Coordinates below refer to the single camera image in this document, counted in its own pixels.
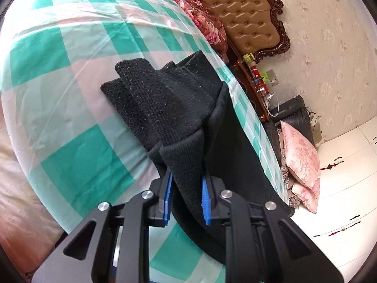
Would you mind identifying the pink floral pillow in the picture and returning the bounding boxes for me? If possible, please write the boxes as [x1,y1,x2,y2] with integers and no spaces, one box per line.
[280,120,321,214]

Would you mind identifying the white wardrobe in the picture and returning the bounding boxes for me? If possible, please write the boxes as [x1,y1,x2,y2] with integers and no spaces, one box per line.
[290,115,377,283]

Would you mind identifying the white cable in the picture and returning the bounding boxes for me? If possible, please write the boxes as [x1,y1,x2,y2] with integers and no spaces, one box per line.
[266,93,280,118]

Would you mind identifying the dark wooden nightstand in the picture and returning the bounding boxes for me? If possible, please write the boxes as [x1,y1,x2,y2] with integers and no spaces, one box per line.
[227,53,270,122]

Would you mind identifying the black pants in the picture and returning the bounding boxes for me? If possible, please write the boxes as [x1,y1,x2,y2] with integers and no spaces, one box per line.
[100,50,292,267]

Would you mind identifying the floral red pillow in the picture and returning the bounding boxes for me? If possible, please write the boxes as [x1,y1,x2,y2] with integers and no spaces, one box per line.
[161,0,229,63]

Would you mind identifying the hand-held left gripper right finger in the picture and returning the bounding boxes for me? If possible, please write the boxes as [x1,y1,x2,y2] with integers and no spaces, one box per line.
[201,175,344,283]

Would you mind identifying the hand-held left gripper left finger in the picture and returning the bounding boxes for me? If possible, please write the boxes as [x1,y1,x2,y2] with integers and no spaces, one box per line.
[31,173,174,283]

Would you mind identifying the tufted leather headboard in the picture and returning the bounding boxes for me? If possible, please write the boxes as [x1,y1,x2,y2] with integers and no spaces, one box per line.
[183,0,291,63]

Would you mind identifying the green checkered bed sheet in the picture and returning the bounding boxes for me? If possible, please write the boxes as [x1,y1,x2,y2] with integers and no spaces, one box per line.
[0,0,288,283]

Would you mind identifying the wall switch plate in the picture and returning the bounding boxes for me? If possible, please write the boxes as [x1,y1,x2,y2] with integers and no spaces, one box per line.
[266,68,280,87]

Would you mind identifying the black leather chair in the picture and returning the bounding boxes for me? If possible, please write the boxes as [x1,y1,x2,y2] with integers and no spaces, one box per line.
[263,95,316,166]

